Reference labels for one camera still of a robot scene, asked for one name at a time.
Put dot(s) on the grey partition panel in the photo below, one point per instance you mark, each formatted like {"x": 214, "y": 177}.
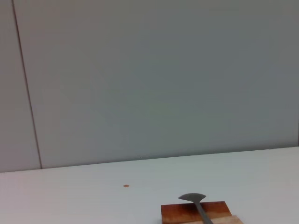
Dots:
{"x": 151, "y": 81}
{"x": 11, "y": 93}

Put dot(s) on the reddish brown wooden block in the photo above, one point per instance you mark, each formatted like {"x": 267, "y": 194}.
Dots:
{"x": 177, "y": 212}

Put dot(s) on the light wooden block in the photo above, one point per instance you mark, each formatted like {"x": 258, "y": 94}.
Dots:
{"x": 230, "y": 219}

